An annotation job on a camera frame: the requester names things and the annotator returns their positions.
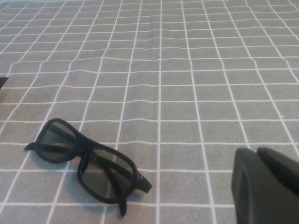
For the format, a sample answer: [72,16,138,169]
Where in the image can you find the black framed sunglasses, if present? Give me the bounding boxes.
[24,118,153,217]

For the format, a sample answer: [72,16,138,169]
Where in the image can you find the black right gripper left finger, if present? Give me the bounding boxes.
[230,147,299,224]

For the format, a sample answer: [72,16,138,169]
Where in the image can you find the grey white-grid tablecloth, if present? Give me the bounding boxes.
[0,0,299,224]

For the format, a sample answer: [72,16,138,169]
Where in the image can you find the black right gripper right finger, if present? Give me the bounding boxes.
[256,147,299,197]

